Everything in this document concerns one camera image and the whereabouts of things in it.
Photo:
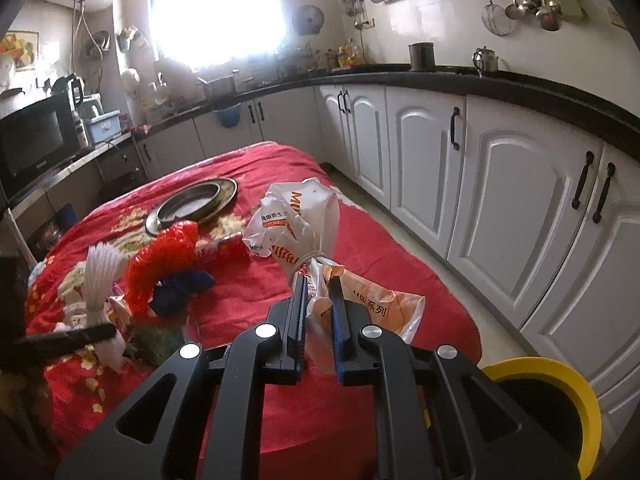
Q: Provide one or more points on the black microwave oven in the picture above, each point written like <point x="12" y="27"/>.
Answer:
<point x="30" y="145"/>

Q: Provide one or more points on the round metal pan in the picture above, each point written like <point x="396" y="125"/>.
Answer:
<point x="185" y="206"/>

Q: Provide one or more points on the black kitchen countertop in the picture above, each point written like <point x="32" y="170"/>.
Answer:
<point x="550" y="87"/>

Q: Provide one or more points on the yellow oil bottle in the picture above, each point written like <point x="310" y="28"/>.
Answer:
<point x="348" y="55"/>

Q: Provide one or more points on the steel cooking pot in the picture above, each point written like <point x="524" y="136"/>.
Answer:
<point x="219" y="89"/>

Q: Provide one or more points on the round wall fan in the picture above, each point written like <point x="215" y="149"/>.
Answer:
<point x="307" y="20"/>

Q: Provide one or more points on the framed fruit picture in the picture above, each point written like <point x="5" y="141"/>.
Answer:
<point x="20" y="50"/>

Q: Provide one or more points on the blue plastic bag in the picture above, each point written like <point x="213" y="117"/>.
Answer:
<point x="185" y="285"/>

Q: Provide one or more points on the black electric kettle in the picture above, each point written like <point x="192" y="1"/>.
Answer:
<point x="66" y="91"/>

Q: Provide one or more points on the white ribbed plastic bag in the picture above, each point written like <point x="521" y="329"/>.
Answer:
<point x="102" y="280"/>

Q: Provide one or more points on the dark metal mug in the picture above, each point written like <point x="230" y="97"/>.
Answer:
<point x="421" y="57"/>

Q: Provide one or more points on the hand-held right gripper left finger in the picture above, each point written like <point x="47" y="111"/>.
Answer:
<point x="300" y="305"/>

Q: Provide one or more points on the light blue plastic box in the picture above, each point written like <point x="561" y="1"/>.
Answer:
<point x="102" y="127"/>

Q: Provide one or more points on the red plastic bag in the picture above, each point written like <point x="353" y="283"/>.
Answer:
<point x="160" y="260"/>

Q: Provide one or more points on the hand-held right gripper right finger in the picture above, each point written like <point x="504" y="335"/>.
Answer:
<point x="337" y="320"/>

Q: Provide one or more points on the steel teapot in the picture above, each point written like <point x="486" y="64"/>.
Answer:
<point x="486" y="60"/>

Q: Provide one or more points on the yellow trash bin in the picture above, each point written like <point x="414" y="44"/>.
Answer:
<point x="585" y="400"/>

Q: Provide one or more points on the blue plastic basin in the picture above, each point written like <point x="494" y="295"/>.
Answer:
<point x="228" y="116"/>

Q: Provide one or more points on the dark green scrub pad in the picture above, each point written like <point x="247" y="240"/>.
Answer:
<point x="152" y="345"/>

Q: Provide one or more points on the red floral blanket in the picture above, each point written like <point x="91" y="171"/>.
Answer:
<point x="380" y="240"/>

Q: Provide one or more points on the red candy tube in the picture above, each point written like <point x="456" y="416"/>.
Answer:
<point x="220" y="250"/>

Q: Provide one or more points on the round metal tray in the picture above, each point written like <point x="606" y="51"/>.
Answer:
<point x="226" y="194"/>

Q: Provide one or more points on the bright window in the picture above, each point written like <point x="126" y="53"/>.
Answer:
<point x="215" y="10"/>

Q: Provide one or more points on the white kitchen cabinets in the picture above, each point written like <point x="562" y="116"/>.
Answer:
<point x="515" y="200"/>

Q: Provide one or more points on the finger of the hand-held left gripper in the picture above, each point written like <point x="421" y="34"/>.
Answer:
<point x="65" y="340"/>

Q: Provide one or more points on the white and orange plastic bag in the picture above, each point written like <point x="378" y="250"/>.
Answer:
<point x="295" y="215"/>

